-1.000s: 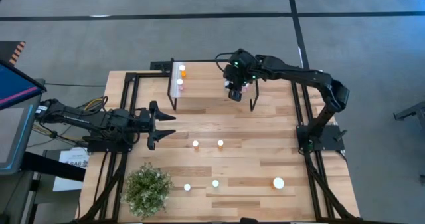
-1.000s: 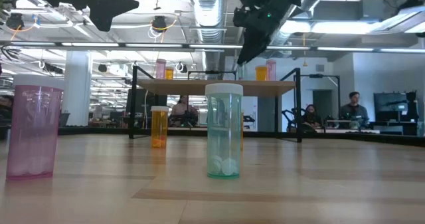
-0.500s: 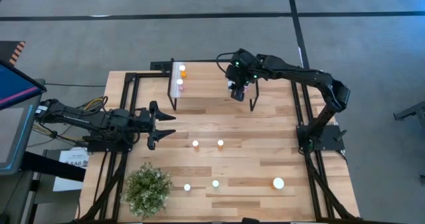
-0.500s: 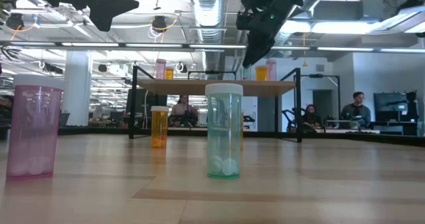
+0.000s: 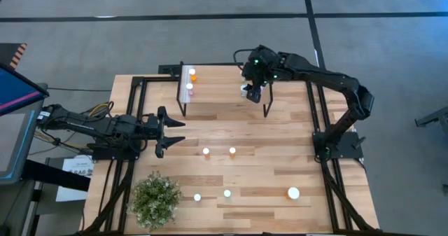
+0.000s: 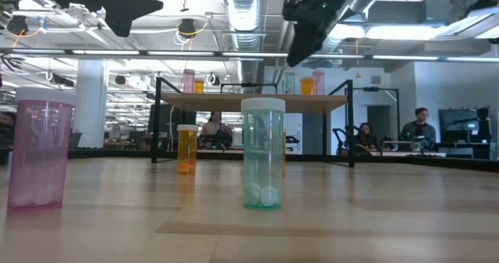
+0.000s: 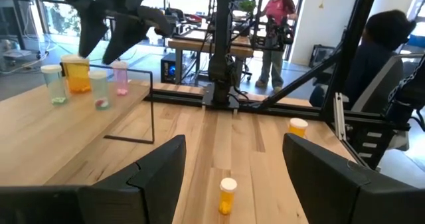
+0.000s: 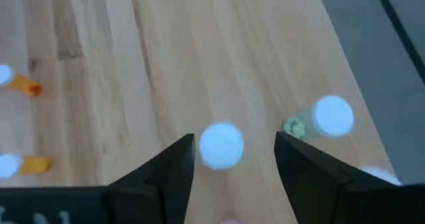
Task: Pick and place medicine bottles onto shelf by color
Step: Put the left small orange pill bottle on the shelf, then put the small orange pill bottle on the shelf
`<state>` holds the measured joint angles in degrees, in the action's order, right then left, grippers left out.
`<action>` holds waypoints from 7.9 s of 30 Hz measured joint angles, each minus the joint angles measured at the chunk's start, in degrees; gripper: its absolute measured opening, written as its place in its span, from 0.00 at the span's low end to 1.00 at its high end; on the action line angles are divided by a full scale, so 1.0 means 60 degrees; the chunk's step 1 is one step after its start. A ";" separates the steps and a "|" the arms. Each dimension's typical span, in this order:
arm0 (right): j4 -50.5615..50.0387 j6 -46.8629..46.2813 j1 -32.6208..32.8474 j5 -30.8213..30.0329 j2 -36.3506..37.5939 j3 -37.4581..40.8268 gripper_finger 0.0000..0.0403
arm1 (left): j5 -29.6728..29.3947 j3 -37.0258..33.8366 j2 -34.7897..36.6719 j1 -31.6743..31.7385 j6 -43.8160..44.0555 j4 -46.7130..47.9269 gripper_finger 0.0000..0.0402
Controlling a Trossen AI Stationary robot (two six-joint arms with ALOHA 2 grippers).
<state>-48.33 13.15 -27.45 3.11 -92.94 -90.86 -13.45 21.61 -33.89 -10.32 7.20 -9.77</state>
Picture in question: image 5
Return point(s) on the small white bottle front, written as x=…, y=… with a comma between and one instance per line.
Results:
x=197, y=197
x=227, y=193

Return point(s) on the small pink pill bottle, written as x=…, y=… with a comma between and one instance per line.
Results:
x=189, y=86

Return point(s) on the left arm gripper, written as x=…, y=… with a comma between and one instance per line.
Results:
x=160, y=111

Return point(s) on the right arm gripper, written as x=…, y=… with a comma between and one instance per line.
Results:
x=260, y=66

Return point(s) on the dark grey stand leg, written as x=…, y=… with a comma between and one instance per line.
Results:
x=437, y=118

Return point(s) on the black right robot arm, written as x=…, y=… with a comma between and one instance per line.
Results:
x=332, y=80

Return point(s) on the black stand beam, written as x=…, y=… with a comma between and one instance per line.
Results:
x=52, y=174

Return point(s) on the green artificial potted plant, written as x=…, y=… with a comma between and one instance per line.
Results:
x=155, y=201

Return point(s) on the tilted computer monitor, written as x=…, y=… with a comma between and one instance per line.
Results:
x=17, y=89

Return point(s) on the large white bottle cap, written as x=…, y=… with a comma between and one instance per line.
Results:
x=293, y=193

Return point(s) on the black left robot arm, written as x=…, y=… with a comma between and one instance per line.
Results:
x=87, y=127

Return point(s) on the wooden shelf with black legs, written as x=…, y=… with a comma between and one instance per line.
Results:
x=217, y=96

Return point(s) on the black mat with hazard stripes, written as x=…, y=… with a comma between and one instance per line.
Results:
x=10, y=54

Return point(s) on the small white bottle row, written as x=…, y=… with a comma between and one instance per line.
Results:
x=232, y=150
x=206, y=151

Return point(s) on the black aluminium frame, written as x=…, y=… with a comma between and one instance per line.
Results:
x=134, y=96

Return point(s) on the small orange pill bottle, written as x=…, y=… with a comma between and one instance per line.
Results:
x=192, y=71

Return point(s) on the white printed paper sheet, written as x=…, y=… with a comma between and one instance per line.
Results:
x=75, y=166

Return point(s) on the monitor with grey screen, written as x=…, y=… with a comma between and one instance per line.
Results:
x=14, y=141

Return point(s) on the black mount block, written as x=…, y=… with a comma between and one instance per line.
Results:
x=168, y=69

